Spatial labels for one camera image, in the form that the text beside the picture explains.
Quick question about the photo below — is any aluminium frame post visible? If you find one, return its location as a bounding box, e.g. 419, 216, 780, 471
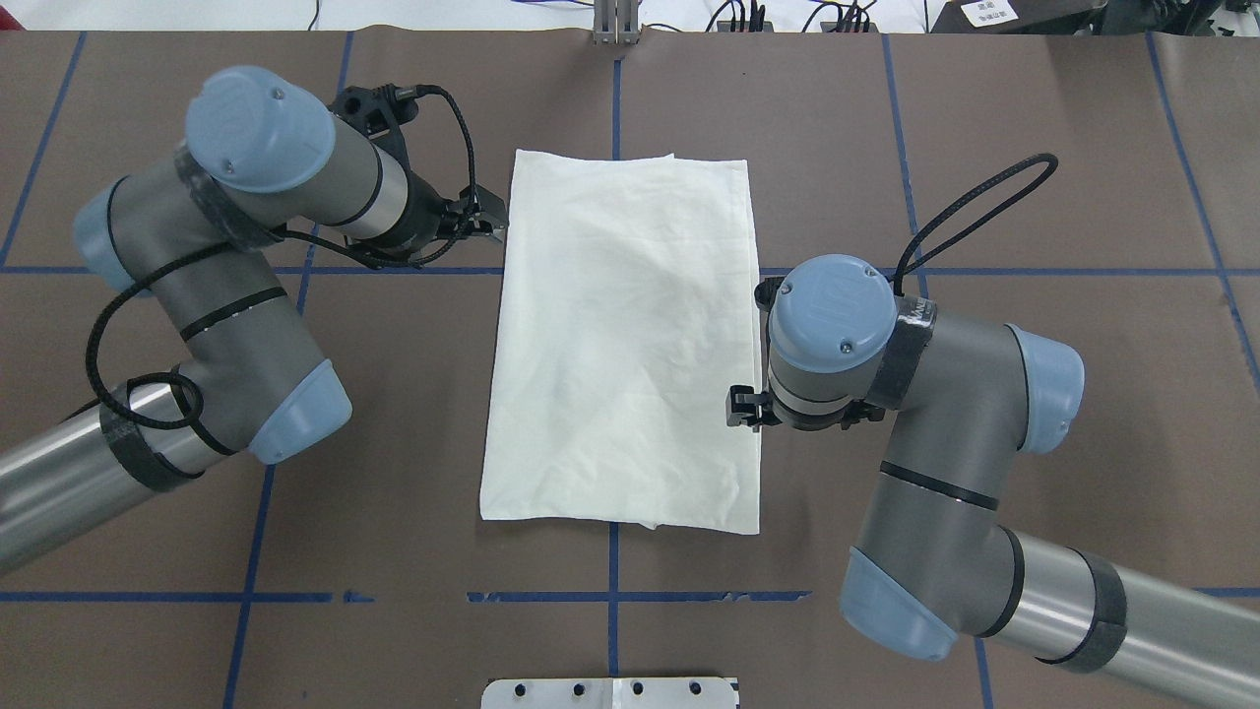
593, 0, 643, 47

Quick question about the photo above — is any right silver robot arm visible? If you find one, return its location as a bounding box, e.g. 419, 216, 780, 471
727, 254, 1259, 708

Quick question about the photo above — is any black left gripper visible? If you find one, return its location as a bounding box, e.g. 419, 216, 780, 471
330, 84, 508, 259

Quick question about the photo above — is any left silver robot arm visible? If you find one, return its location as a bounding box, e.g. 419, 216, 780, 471
1, 65, 508, 573

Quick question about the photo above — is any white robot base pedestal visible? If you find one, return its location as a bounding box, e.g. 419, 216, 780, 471
480, 678, 741, 708

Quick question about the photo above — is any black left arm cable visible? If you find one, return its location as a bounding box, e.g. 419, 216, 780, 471
84, 84, 479, 458

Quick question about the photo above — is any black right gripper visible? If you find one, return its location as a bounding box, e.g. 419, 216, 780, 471
727, 278, 887, 432

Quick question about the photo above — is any cream cat print shirt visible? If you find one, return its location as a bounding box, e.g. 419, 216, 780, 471
478, 150, 762, 535

